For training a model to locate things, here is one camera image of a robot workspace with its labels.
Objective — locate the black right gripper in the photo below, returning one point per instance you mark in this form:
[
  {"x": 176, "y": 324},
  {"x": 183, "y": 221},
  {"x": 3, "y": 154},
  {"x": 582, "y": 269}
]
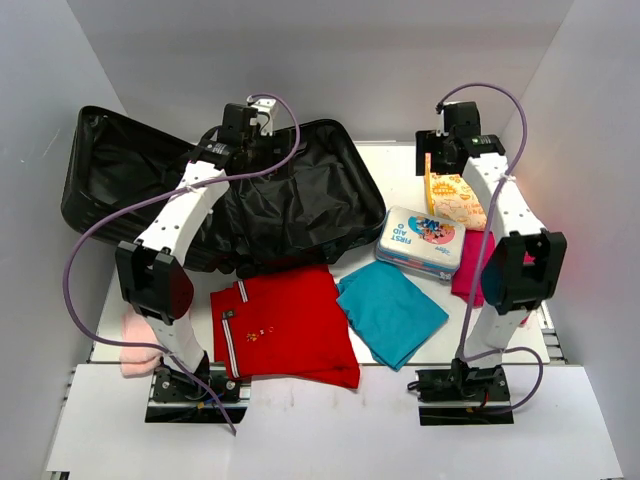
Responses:
[{"x": 426, "y": 141}]

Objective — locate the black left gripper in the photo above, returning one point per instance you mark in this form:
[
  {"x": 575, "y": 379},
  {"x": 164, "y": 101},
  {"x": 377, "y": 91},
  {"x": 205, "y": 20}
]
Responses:
[{"x": 257, "y": 133}]

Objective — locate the orange patterned white pouch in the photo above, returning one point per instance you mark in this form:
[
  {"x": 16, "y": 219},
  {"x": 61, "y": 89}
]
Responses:
[{"x": 449, "y": 196}]

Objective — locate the magenta garment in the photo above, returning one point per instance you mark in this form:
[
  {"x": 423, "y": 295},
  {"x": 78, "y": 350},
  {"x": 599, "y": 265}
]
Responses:
[{"x": 463, "y": 278}]

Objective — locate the red polo shirt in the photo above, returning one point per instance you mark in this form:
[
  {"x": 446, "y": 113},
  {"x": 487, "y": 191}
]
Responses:
[{"x": 284, "y": 324}]

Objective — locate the teal shirt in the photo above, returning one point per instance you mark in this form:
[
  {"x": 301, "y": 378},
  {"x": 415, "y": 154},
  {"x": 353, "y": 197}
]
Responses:
[{"x": 388, "y": 312}]

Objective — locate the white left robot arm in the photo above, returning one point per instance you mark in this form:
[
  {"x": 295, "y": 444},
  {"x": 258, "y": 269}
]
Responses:
[{"x": 151, "y": 268}]

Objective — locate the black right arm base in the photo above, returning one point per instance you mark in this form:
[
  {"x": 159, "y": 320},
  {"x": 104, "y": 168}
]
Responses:
[{"x": 462, "y": 396}]

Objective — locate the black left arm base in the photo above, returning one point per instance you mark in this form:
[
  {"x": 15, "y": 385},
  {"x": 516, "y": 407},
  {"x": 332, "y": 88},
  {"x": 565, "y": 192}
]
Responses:
[{"x": 173, "y": 398}]

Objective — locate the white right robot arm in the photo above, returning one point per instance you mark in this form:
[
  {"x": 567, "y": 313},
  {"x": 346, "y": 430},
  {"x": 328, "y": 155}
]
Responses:
[{"x": 523, "y": 269}]

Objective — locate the black hard-shell suitcase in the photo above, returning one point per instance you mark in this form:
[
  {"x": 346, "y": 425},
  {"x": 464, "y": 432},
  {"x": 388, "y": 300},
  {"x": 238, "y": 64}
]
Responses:
[{"x": 308, "y": 204}]

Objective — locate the first aid tin box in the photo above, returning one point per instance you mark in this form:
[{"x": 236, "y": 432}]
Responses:
[{"x": 421, "y": 242}]

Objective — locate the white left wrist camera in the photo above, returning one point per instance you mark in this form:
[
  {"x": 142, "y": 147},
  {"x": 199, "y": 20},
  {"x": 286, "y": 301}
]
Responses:
[{"x": 267, "y": 109}]

